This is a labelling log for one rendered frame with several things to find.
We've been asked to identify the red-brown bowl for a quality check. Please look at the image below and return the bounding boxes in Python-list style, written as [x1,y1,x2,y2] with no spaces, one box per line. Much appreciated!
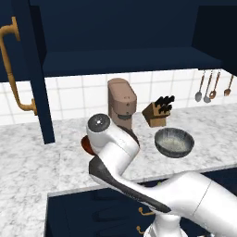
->
[81,134,97,156]

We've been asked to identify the grey bowl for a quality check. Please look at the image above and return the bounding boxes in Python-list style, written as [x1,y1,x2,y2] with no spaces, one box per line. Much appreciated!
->
[154,127,195,159]

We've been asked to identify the dark blue cabinet door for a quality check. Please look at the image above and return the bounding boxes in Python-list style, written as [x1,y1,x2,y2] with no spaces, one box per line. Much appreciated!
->
[0,0,56,145]
[191,4,237,77]

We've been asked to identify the brown stand mixer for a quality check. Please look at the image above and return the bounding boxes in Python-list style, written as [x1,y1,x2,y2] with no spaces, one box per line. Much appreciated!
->
[106,77,138,131]

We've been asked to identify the wooden knife block, black knives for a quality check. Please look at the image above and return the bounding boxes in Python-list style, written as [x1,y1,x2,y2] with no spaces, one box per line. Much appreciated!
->
[141,94,176,129]

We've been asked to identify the grey hanging spoon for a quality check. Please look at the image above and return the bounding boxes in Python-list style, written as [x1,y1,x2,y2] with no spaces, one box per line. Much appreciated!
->
[194,70,206,103]

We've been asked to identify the grey hanging ladle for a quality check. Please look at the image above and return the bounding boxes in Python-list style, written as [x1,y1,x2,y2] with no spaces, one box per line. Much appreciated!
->
[203,69,214,104]

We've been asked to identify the copper hanging ladle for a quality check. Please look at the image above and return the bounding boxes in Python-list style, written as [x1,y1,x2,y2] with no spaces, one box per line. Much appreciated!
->
[208,70,222,100]

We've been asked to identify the dark blue base cabinets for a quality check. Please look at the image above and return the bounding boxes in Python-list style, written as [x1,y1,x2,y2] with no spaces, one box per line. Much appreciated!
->
[44,167,237,237]

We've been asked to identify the copper hanging spoon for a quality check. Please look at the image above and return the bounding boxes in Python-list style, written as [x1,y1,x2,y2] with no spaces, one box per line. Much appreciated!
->
[223,73,235,97]

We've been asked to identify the dark blue open wall cabinet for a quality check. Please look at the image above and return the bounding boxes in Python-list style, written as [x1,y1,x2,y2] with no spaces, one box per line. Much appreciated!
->
[29,0,237,79]

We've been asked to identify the brass cabinet door handle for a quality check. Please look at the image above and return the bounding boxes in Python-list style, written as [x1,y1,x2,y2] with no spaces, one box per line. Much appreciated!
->
[0,16,39,117]

